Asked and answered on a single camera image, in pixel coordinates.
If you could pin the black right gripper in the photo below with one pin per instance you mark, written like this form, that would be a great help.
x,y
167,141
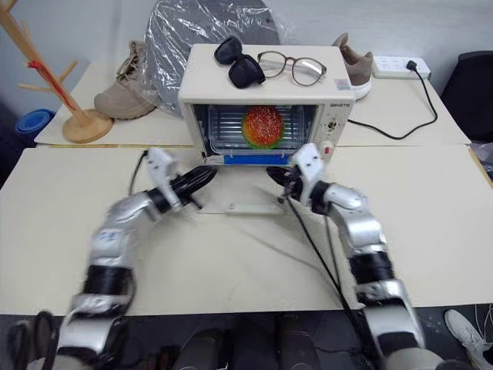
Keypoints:
x,y
293,185

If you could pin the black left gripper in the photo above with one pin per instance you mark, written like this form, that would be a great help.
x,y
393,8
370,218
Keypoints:
x,y
186,190

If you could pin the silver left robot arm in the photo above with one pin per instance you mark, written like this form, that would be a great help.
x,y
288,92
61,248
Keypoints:
x,y
115,231

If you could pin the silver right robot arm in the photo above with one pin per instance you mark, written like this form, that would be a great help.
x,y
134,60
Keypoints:
x,y
362,231

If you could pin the glass oven door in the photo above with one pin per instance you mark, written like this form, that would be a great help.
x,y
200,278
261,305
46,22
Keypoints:
x,y
250,208

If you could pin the oven control knob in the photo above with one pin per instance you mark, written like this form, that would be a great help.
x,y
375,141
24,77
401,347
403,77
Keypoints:
x,y
333,125

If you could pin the cream toaster oven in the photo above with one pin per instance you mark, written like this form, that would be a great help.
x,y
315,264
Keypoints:
x,y
215,94

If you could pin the toy hamburger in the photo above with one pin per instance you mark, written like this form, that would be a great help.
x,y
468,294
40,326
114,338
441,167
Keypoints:
x,y
262,125

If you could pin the brown rimmed eyeglasses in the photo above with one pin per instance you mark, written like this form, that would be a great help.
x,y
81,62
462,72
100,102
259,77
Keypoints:
x,y
308,71

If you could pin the black sunglasses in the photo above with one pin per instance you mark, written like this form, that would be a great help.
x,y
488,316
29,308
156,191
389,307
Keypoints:
x,y
244,73

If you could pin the beige suede boot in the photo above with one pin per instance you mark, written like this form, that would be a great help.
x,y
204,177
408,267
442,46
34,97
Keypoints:
x,y
123,96

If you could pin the grey chair in plastic wrap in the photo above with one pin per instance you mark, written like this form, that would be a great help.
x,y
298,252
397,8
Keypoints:
x,y
169,58

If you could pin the wooden mug tree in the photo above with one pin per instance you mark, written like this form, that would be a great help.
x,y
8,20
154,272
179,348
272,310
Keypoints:
x,y
86,127

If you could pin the taupe sneaker with white sole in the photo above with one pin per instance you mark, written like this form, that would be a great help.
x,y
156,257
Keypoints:
x,y
356,67

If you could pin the white power strip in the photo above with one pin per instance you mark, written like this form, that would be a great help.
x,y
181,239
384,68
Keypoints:
x,y
389,67

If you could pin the dark rounded shape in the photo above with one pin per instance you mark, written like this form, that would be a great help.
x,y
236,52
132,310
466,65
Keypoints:
x,y
298,347
204,350

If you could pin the blue bowl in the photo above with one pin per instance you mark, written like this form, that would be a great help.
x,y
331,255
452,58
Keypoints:
x,y
32,121

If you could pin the clear plastic bag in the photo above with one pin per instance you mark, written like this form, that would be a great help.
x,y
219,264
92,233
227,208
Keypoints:
x,y
484,160

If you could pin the black chair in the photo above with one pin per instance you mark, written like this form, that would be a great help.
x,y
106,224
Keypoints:
x,y
471,96

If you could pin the white shoe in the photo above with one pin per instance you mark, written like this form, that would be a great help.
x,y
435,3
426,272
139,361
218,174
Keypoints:
x,y
466,335

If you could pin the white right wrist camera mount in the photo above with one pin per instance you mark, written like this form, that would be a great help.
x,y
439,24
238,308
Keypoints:
x,y
308,158

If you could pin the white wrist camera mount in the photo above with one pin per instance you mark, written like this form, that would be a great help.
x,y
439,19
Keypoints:
x,y
308,158
159,163

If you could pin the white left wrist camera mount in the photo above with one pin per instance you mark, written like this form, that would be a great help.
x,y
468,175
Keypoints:
x,y
159,163

